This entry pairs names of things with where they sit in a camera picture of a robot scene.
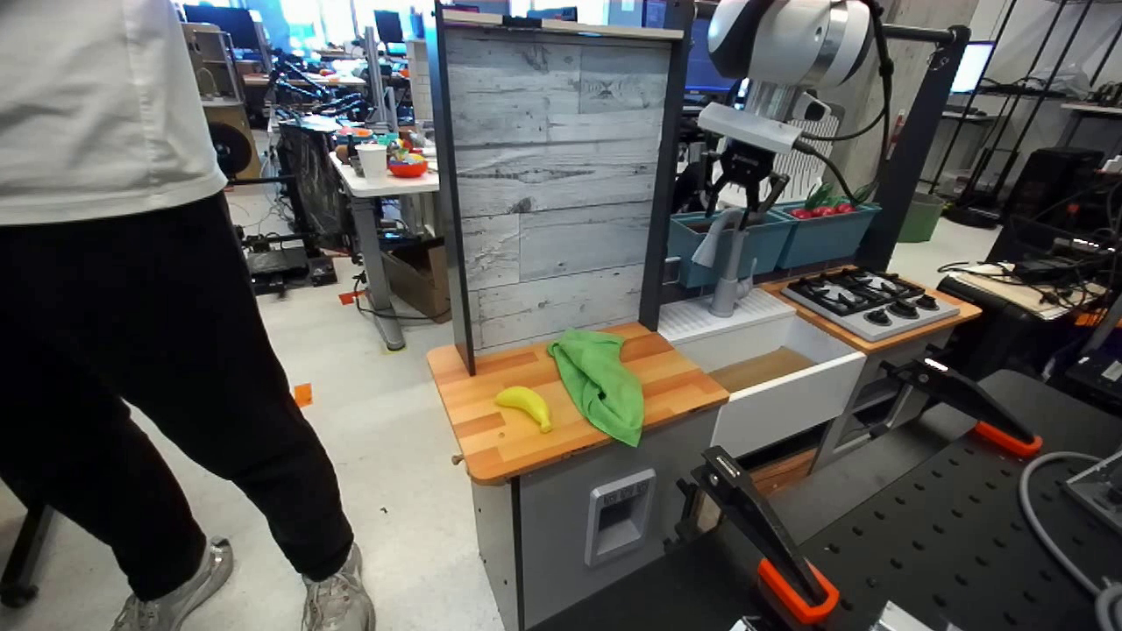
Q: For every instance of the grey dispenser panel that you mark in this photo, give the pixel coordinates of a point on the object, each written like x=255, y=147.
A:
x=618, y=518

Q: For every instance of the standing person in white shirt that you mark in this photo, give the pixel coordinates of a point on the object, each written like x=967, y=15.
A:
x=119, y=293

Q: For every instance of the black burner stove hob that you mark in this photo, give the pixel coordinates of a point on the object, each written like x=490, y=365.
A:
x=864, y=301

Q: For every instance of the grey toy kitchen tap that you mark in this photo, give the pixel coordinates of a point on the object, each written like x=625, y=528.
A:
x=732, y=274

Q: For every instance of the white desk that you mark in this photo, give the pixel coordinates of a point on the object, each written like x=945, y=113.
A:
x=382, y=195

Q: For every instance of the teal plastic bin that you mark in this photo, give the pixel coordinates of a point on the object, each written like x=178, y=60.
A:
x=765, y=240
x=829, y=240

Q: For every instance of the black metal frame post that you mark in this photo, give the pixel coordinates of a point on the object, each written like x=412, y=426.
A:
x=924, y=128

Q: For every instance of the green cloth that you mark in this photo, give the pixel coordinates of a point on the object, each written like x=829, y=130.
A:
x=600, y=380

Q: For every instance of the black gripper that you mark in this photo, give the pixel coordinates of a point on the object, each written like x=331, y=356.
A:
x=749, y=161

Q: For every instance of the wooden top stove cabinet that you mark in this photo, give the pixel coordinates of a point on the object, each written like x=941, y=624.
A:
x=870, y=373

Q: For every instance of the wooden top toy kitchen cabinet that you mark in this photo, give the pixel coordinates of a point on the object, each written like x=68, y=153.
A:
x=607, y=511

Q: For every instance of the red bowl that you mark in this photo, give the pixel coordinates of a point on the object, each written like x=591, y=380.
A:
x=408, y=167

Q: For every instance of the grey wood-look back panel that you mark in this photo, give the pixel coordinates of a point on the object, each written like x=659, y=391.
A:
x=548, y=177

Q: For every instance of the yellow toy banana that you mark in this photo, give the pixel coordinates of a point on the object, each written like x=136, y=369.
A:
x=528, y=404

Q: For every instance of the white cup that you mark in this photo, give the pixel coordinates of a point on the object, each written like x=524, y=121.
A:
x=373, y=158

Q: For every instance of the green waste bin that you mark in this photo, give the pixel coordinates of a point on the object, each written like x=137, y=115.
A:
x=920, y=222

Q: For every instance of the cardboard box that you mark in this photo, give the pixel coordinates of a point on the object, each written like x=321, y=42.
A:
x=424, y=281

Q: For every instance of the white toy kitchen sink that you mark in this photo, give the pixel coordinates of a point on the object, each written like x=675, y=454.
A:
x=782, y=397

